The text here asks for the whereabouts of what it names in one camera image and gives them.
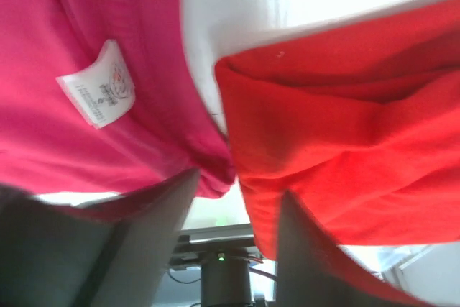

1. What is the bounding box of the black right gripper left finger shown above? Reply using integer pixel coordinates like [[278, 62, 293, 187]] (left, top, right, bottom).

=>
[[1, 169, 200, 306]]

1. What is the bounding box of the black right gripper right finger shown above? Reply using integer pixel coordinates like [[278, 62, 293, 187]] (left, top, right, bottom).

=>
[[276, 191, 430, 306]]

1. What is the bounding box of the pink t shirt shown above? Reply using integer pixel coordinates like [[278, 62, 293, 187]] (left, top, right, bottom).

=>
[[0, 0, 236, 200]]

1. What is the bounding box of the folded red t shirt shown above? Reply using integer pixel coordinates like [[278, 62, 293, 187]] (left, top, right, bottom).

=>
[[213, 0, 460, 261]]

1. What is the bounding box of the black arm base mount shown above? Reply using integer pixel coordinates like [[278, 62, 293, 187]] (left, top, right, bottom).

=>
[[166, 224, 277, 306]]

